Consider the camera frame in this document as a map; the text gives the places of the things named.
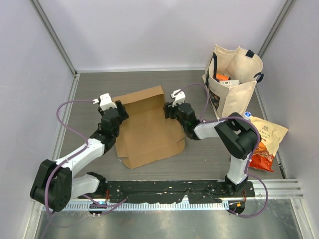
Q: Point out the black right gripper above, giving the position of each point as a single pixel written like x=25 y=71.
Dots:
x=168 y=108

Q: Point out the white slotted cable duct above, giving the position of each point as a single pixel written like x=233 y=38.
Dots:
x=184 y=205

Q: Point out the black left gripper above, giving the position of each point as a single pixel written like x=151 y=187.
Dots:
x=121 y=110

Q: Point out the white box in bag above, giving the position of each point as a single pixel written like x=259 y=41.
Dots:
x=230 y=83

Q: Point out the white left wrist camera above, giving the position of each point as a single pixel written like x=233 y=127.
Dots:
x=106 y=100

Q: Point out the orange chips bag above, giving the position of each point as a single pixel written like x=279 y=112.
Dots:
x=271 y=136

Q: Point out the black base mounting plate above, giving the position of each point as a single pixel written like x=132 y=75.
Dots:
x=168 y=192

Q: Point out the beige canvas tote bag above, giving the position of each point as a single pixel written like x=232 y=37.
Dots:
x=239 y=64

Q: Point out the orange item in bag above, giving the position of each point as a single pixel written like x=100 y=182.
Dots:
x=222 y=77

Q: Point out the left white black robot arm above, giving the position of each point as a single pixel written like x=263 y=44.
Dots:
x=74 y=159

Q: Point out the brown cardboard box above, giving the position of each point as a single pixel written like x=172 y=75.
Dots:
x=147 y=136

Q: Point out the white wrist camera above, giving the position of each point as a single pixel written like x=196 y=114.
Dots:
x=178 y=97
x=106 y=100

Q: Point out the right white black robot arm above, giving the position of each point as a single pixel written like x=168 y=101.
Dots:
x=238 y=135

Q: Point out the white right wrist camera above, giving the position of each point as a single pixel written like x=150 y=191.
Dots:
x=178 y=97

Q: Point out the clear plastic water bottle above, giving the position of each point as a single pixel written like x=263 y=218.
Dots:
x=247 y=115

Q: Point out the aluminium frame rail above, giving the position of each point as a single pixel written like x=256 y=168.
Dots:
x=273 y=188

